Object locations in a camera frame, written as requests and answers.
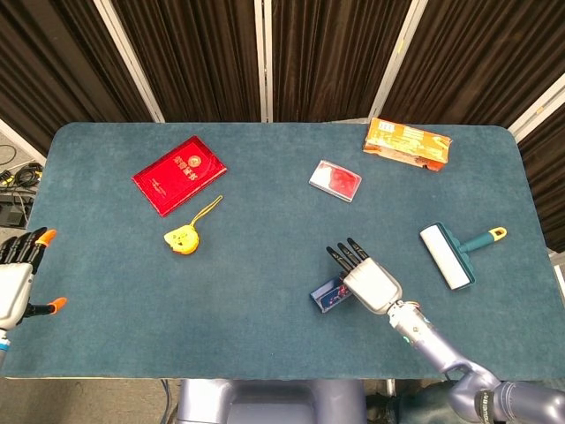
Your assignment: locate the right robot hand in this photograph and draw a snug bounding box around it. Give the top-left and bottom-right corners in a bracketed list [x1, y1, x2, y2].
[325, 237, 403, 316]

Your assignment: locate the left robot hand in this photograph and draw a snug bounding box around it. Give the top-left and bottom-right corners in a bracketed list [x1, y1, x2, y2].
[0, 227, 68, 330]

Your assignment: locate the blue glasses card box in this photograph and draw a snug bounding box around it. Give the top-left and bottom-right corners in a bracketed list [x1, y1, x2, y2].
[308, 273, 354, 314]

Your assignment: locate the white and red box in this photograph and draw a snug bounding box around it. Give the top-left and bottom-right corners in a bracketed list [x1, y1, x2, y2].
[308, 159, 363, 203]

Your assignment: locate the teal table cloth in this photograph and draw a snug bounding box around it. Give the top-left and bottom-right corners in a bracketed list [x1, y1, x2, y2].
[0, 122, 565, 380]

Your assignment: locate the orange cardboard box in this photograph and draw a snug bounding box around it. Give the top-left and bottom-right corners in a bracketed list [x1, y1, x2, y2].
[362, 117, 454, 173]

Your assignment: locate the grey-purple robot torso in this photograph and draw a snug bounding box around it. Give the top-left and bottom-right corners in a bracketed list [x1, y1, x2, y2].
[176, 378, 367, 424]

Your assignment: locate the yellow tape measure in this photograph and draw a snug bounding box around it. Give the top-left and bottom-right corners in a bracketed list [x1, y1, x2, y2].
[163, 194, 224, 256]

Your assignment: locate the red certificate booklet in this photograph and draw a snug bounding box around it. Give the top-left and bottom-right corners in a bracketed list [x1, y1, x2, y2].
[131, 135, 229, 218]

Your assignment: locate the brown curtain screen panel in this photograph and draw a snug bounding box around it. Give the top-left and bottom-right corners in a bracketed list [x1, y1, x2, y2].
[511, 74, 565, 253]
[379, 0, 565, 133]
[109, 0, 266, 124]
[264, 0, 425, 124]
[0, 0, 164, 155]

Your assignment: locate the white lint roller teal handle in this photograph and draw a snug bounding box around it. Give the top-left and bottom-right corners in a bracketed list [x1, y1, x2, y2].
[418, 223, 508, 292]

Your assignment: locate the black and yellow cable bundle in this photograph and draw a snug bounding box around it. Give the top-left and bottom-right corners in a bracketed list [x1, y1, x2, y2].
[0, 161, 44, 189]

